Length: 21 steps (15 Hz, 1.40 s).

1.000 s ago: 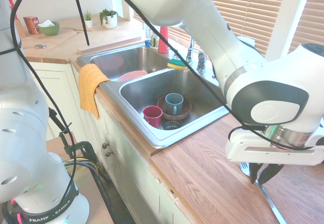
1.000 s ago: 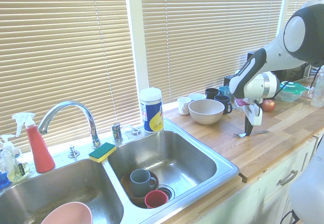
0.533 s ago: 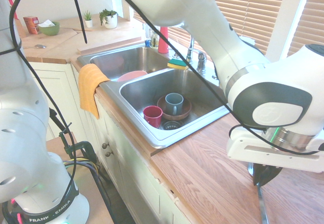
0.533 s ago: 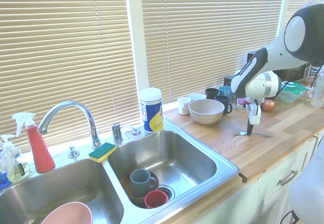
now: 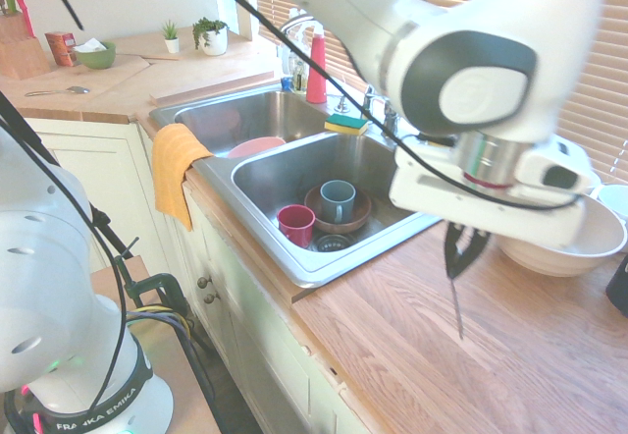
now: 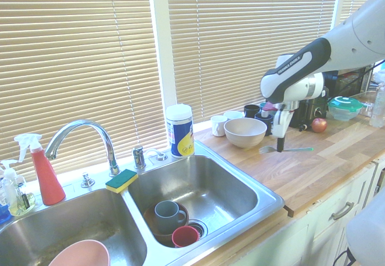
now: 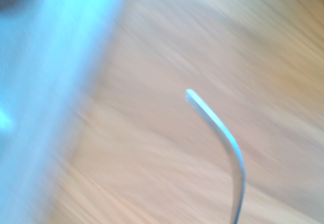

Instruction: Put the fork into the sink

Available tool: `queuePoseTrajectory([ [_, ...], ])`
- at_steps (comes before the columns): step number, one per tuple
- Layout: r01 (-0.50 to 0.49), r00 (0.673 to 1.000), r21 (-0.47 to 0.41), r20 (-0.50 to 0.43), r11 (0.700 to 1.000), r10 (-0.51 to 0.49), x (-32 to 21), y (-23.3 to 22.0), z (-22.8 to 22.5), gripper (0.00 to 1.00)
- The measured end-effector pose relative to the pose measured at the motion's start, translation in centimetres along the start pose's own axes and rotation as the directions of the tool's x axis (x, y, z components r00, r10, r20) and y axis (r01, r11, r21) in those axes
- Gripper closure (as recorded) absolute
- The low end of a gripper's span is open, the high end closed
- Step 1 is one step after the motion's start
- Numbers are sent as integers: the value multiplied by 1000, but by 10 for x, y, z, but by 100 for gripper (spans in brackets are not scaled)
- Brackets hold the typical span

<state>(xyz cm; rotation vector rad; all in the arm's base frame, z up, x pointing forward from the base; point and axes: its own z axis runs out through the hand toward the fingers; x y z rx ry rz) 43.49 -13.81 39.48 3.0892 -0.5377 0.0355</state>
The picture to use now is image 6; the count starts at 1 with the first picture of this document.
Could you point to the silver metal fork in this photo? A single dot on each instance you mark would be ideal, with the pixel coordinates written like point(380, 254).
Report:
point(296, 150)

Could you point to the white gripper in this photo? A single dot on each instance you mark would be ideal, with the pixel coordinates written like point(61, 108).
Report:
point(281, 124)

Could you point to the red plastic cup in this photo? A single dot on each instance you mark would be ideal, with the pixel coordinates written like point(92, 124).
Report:
point(183, 236)

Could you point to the grey rounded robot base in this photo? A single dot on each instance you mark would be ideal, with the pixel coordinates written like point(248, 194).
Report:
point(370, 236)

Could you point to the brown wooden bowl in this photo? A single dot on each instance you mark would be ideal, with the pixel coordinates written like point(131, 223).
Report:
point(164, 237)

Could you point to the white wipes canister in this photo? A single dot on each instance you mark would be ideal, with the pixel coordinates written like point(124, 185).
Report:
point(180, 133)

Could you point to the chrome arched faucet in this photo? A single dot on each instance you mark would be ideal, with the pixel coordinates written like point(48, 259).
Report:
point(103, 136)

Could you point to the green lid food container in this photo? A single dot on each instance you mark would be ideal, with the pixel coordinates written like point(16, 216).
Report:
point(344, 108)

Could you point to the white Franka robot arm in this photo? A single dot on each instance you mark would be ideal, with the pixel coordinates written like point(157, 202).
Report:
point(346, 46)

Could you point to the stainless steel double sink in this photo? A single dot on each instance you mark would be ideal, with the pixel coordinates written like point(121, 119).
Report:
point(210, 193)

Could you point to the dark microwave oven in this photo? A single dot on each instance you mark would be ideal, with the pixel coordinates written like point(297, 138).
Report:
point(350, 82)

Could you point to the chrome sink dispenser cap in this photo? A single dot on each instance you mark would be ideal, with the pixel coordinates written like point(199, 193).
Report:
point(87, 181)

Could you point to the medium beige window blind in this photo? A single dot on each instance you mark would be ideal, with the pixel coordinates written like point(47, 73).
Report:
point(240, 37)

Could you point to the black and silver toaster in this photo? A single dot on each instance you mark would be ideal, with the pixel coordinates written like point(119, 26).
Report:
point(314, 108)

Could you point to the grey mug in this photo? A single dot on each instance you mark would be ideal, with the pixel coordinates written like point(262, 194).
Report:
point(167, 216)

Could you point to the white mug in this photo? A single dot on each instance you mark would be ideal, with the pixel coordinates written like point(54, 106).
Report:
point(233, 115)
point(218, 126)

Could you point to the metal sink drain strainer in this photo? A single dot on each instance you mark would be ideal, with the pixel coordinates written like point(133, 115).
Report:
point(201, 227)

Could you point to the green and yellow sponge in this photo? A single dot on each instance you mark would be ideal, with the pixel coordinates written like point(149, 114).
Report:
point(121, 180)

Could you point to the blue liquid bottle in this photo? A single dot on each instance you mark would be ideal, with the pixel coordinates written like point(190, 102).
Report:
point(3, 213)

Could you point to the red apple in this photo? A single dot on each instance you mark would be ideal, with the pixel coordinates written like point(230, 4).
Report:
point(319, 124)

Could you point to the black mug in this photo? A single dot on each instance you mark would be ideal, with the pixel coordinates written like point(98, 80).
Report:
point(264, 120)
point(251, 111)

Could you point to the white kitchen cabinet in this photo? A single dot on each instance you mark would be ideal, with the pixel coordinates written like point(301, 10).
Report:
point(325, 236)

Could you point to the pink plastic bowl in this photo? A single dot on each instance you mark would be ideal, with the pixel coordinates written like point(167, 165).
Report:
point(81, 254)

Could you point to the beige bowl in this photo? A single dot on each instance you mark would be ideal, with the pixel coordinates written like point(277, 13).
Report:
point(245, 133)

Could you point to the red spray bottle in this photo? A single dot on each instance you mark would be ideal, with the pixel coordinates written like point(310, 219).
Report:
point(48, 181)

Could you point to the clear pump soap bottle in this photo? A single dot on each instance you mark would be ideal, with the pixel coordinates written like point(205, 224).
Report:
point(21, 201)

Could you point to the wide beige window blind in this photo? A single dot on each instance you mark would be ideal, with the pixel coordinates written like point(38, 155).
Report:
point(75, 67)

